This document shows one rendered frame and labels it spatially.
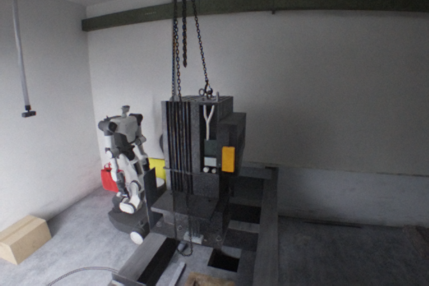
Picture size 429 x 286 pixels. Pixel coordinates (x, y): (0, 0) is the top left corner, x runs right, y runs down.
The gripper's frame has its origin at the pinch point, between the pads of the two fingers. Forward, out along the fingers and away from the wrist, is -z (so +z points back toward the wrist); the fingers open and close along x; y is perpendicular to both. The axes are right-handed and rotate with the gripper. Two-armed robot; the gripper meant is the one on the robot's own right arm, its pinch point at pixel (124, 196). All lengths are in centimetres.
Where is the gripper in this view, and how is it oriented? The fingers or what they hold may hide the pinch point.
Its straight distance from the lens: 235.4
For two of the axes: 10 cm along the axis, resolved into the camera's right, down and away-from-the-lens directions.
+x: 9.3, -1.2, -3.5
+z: -1.9, -9.7, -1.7
